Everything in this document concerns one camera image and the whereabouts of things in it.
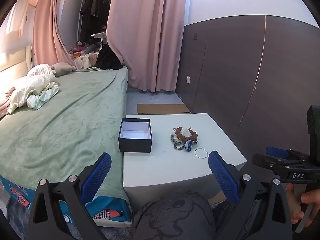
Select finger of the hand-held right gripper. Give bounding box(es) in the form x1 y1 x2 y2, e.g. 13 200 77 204
252 153 291 174
265 146 310 161

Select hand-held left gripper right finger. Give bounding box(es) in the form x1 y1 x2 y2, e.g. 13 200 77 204
208 151 293 240

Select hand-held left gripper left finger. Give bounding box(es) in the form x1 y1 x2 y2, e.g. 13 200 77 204
28 152 112 240

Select silver hoop bangle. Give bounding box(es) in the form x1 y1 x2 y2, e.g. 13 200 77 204
194 148 209 159

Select black jewelry box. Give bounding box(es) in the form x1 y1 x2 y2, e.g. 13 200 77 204
118 118 153 153

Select brown bead bracelet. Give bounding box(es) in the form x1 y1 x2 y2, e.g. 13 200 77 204
172 127 199 141

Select silver chain bracelet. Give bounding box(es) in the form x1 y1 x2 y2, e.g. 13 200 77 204
171 134 185 151

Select person's right hand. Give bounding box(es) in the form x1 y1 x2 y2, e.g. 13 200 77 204
286 184 320 227

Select blue printed bed sheet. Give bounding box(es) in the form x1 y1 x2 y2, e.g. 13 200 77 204
0 175 133 227

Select white side table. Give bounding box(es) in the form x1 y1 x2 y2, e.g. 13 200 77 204
122 113 247 205

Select bed with green blanket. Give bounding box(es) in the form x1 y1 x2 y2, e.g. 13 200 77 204
0 66 130 204

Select person's leg in grey pants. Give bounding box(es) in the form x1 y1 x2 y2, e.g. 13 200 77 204
129 190 218 240

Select brown cardboard sheet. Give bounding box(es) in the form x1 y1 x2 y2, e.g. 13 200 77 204
137 104 192 115

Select pale green cloth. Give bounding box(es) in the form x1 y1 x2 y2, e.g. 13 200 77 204
26 82 60 110

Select white duvet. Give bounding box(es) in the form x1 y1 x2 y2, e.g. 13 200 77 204
6 64 60 114

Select grey plush pillow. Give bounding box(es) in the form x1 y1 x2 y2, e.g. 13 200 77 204
50 62 77 77

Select cream printed quilt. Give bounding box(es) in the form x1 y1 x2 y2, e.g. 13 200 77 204
74 52 99 70

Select black cloth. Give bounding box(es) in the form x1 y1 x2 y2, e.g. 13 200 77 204
95 46 123 70

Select pink blanket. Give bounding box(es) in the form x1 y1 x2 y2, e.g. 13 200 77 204
0 87 16 120

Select pile of plush toys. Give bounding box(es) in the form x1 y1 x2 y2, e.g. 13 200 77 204
69 40 100 58

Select white stand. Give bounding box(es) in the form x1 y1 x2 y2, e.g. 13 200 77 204
91 31 108 53

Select white headboard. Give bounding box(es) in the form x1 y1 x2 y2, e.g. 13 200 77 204
0 44 34 90

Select pink curtain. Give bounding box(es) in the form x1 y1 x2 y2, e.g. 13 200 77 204
32 0 75 67
106 0 190 93

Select black hanging clothes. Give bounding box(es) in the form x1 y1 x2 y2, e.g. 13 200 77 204
79 0 112 30

